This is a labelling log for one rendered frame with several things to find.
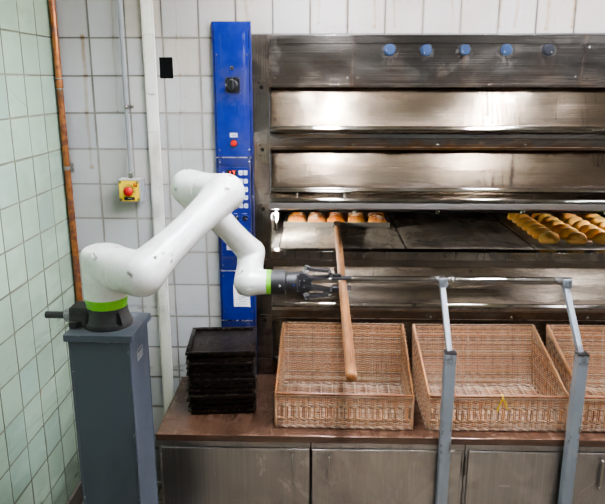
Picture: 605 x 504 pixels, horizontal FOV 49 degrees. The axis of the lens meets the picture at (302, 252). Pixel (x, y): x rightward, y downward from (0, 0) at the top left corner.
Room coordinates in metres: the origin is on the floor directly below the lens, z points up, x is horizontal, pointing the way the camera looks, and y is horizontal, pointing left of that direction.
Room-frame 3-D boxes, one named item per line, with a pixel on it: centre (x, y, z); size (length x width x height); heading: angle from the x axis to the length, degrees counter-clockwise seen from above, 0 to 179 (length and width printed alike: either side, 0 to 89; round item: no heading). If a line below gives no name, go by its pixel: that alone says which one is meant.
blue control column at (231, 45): (3.79, 0.26, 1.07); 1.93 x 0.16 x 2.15; 178
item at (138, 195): (2.83, 0.74, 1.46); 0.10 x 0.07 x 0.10; 88
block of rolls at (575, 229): (3.26, -1.35, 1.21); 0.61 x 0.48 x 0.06; 178
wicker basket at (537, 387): (2.57, -0.77, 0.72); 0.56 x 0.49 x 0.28; 89
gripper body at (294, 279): (2.34, 0.01, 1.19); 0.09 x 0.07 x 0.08; 88
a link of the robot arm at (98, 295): (1.89, 0.58, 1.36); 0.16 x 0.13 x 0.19; 54
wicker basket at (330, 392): (2.58, -0.17, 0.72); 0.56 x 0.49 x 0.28; 87
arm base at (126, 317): (1.90, 0.65, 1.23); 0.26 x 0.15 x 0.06; 87
